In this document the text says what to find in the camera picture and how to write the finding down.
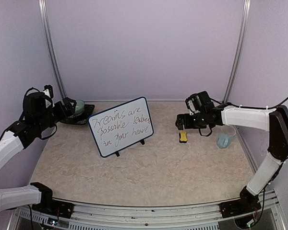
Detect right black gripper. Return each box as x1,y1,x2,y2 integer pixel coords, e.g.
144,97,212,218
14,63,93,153
176,111,207,129

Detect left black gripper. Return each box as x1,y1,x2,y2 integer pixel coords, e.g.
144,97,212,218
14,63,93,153
35,96,76,132

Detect yellow whiteboard eraser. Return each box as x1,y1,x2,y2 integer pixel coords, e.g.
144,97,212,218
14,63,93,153
179,131,188,143

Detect blue framed whiteboard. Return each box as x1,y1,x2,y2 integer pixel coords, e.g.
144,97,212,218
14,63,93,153
88,97,154,158

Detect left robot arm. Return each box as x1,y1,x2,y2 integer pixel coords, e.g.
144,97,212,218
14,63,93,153
0,85,76,213

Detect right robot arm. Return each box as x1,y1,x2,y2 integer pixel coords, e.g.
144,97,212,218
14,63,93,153
175,103,288,218

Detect whiteboard metal stand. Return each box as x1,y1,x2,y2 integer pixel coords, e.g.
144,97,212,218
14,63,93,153
114,139,145,157

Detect light green bowl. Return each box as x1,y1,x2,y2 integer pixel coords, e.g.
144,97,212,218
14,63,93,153
74,100,85,115

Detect black patterned square plate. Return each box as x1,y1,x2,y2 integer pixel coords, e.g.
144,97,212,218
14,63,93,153
60,104,95,125

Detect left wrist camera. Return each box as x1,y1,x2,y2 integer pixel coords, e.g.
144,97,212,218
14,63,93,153
43,85,54,99

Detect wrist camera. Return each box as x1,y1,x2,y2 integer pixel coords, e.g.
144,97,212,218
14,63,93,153
43,85,54,99
185,91,215,113

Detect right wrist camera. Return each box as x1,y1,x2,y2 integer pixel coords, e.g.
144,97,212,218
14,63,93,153
185,91,215,113

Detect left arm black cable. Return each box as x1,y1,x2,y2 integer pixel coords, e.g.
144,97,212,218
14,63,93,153
20,87,58,141

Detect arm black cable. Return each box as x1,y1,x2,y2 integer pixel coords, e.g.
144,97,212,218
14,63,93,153
210,93,288,111
20,87,58,141

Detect left aluminium frame post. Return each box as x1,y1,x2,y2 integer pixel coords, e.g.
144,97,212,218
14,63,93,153
38,0,67,99

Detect aluminium frame post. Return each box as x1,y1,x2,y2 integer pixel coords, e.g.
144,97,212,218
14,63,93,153
223,0,251,102
38,0,67,99

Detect front aluminium rail base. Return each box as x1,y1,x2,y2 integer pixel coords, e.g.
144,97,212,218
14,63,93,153
7,190,287,230

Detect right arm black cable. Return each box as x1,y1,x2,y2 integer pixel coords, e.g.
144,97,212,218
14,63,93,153
210,93,288,111

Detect right aluminium frame post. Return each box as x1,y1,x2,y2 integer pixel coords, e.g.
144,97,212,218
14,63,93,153
223,0,251,102

